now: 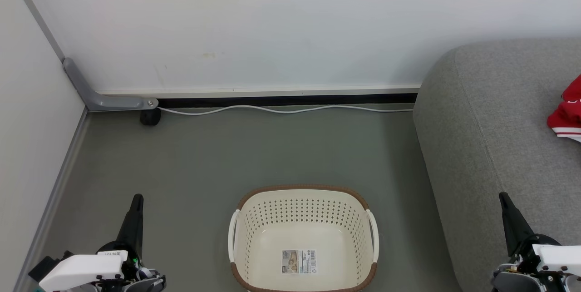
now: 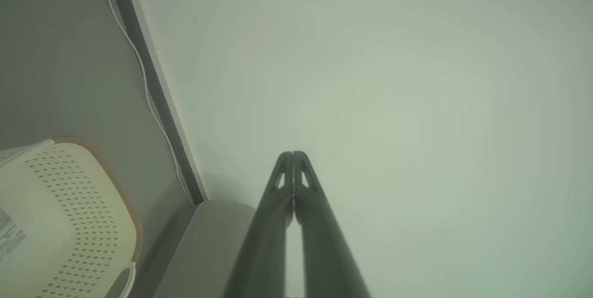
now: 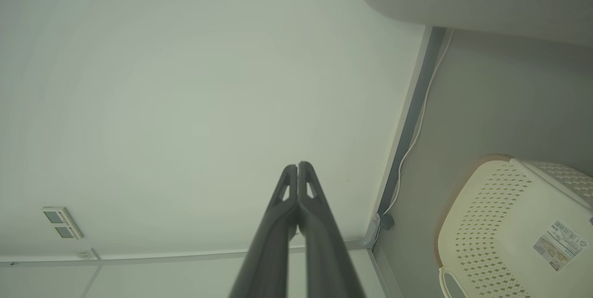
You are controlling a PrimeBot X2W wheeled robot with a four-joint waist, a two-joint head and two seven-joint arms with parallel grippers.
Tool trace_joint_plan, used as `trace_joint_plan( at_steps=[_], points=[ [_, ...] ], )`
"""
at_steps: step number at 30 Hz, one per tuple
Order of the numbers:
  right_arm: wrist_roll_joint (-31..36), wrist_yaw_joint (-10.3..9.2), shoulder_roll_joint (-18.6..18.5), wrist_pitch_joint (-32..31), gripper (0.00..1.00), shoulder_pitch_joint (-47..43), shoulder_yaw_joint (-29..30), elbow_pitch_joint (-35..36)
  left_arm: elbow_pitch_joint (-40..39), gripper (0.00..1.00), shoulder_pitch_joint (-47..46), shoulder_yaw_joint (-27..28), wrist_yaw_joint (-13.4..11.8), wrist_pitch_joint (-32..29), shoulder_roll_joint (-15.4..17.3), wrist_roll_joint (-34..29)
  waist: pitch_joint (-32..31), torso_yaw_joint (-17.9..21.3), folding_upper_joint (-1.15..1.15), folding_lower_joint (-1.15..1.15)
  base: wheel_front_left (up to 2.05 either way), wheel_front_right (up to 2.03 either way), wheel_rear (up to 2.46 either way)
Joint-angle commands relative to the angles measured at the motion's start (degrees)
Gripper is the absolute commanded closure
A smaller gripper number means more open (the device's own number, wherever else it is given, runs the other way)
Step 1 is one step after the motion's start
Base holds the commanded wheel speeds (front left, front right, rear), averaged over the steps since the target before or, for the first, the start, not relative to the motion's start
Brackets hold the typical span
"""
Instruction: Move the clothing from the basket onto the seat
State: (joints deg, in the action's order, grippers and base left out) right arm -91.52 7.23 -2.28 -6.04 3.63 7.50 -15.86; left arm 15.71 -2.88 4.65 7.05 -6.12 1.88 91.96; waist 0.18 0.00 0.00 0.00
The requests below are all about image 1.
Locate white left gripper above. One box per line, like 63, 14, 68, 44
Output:
39, 193, 144, 292

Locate grey metal partition foot bracket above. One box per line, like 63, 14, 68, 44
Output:
63, 58, 159, 112

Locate red jersey with white stripes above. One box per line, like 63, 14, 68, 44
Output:
547, 74, 581, 143

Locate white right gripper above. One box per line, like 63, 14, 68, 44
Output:
499, 192, 581, 275

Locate paper label sticker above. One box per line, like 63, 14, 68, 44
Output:
282, 249, 317, 275

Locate grey partition frame post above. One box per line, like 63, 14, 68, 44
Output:
7, 0, 67, 63

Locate white floor cable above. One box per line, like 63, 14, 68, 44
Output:
158, 105, 414, 116

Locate cream perforated laundry basket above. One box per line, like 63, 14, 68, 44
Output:
228, 185, 379, 292

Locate grey fabric sofa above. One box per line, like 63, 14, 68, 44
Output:
413, 38, 581, 292

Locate black caster wheel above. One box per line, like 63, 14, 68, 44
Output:
140, 109, 162, 126

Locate white and black skirting strip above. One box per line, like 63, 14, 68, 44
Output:
97, 85, 421, 109

